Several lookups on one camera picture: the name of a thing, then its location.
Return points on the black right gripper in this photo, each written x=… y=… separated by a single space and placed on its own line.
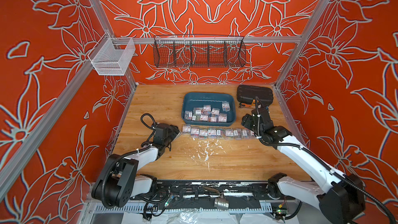
x=249 y=120

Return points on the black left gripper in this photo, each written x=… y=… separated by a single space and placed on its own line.
x=173 y=131

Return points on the clear paper clip box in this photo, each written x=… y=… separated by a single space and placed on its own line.
x=203 y=134
x=245 y=134
x=195 y=132
x=229 y=134
x=237 y=134
x=220 y=133
x=212 y=133
x=186 y=129
x=252 y=135

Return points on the blue plastic storage tray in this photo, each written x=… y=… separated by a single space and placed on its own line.
x=199 y=99

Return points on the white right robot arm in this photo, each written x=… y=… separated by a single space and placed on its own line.
x=339 y=197

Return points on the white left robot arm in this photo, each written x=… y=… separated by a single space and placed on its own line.
x=119 y=181

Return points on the orange black ratchet wrench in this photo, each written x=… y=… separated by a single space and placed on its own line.
x=244 y=105

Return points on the black plastic tool case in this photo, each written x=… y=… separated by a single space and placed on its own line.
x=247 y=94

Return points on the silver metal cylinder fitting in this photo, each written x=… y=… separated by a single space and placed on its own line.
x=221 y=203

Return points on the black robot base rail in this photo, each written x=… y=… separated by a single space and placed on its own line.
x=172 y=196

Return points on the black wire wall basket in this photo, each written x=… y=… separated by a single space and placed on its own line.
x=199 y=51

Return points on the white wire mesh basket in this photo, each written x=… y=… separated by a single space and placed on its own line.
x=112 y=56

